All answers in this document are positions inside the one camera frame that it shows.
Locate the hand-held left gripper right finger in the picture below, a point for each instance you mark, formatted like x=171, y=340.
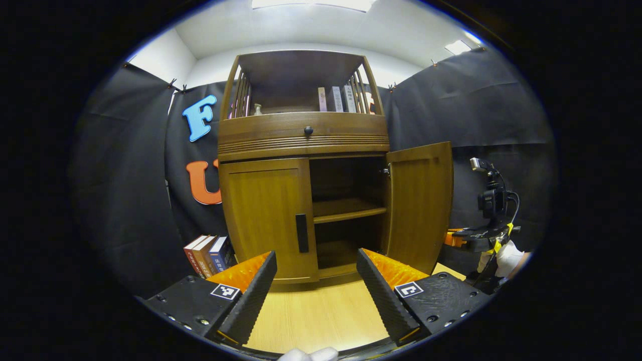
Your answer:
x=381, y=296

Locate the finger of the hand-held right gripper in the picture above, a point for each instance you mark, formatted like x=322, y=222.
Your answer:
x=454, y=238

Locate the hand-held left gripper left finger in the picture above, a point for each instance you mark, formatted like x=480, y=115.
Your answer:
x=251, y=301

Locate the wooden cabinet door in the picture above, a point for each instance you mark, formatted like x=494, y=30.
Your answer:
x=421, y=200
x=261, y=215

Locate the brown wooden shoe cabinet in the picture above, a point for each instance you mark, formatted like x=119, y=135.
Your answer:
x=301, y=70

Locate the wooden inner cabinet shelf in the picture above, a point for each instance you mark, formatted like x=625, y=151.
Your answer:
x=346, y=210

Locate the blue book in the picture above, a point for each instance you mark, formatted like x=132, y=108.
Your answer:
x=220, y=255

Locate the brown book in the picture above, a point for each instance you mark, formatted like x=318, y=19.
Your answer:
x=204, y=255

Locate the red and white book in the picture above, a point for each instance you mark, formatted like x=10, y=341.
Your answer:
x=193, y=258

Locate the wooden drawer with black knob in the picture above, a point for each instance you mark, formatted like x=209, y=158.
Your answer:
x=261, y=133

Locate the white upright book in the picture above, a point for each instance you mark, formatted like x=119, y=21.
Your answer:
x=350, y=99

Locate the black backdrop cloth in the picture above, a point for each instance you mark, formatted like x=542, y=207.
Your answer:
x=125, y=175

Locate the grey upright book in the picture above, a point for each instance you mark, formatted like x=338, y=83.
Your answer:
x=336, y=99

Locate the small clear bottle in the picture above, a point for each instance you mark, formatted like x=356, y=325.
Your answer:
x=257, y=110

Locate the small ceiling light panel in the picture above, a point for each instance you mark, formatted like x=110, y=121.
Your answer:
x=457, y=47

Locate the large ceiling light panel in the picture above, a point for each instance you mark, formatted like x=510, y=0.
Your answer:
x=311, y=4

